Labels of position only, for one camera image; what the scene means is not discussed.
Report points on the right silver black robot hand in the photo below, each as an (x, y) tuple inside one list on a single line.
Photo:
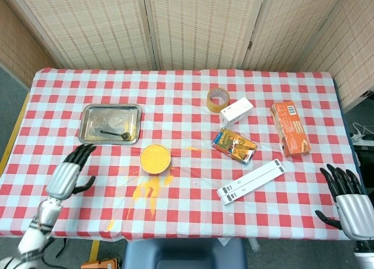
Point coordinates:
[(356, 216)]

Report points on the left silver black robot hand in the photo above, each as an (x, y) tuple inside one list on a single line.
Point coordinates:
[(62, 179)]

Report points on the black spoon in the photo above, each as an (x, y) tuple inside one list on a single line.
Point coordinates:
[(126, 136)]

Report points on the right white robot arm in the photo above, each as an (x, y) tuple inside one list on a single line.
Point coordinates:
[(365, 255)]

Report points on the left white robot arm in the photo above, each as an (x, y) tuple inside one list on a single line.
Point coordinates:
[(44, 219)]

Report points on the metal tray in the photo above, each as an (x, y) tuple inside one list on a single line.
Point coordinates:
[(111, 117)]

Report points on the off-white bowl of yellow powder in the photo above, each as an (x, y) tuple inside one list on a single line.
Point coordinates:
[(155, 159)]

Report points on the black equipment box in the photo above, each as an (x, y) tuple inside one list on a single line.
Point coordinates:
[(365, 163)]

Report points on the spilled yellow powder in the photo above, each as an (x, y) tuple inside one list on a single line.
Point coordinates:
[(146, 190)]

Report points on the orange case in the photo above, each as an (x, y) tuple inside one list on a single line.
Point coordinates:
[(99, 264)]

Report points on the orange carton box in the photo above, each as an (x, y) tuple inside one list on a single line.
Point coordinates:
[(290, 128)]

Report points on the white folding stand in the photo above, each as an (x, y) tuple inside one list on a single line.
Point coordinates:
[(251, 181)]

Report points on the colourful snack packet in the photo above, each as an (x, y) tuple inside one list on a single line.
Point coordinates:
[(233, 146)]

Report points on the blue padded seat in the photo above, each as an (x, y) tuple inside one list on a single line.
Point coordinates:
[(184, 254)]

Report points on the beige woven folding screen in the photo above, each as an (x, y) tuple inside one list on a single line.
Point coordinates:
[(87, 26)]

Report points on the red white checkered tablecloth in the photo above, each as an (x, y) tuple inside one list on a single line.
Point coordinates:
[(187, 84)]

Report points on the white cardboard box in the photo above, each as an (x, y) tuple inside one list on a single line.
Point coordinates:
[(236, 111)]

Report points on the brown packing tape roll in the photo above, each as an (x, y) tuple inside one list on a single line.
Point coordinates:
[(211, 104)]

